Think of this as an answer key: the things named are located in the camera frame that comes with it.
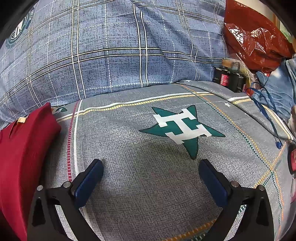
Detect light blue cloth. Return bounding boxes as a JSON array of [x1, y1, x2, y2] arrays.
[[251, 58, 296, 120]]

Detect blue plaid pillow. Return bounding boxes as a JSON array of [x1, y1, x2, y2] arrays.
[[0, 0, 228, 130]]

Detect grey star print bed sheet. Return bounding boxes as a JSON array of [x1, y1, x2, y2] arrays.
[[39, 80, 296, 241]]

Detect red plastic bag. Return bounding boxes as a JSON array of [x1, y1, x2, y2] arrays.
[[223, 0, 294, 72]]

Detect red and black object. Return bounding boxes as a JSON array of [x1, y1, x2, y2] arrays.
[[287, 146, 296, 174]]

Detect blue lanyard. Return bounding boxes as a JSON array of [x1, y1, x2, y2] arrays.
[[245, 81, 284, 150]]

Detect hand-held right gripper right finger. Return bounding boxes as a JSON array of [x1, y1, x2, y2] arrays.
[[198, 159, 274, 241]]

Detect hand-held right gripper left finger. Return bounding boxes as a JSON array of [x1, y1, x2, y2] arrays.
[[27, 159, 104, 241]]

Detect dark red garment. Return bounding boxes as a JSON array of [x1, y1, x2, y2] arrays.
[[0, 103, 62, 239]]

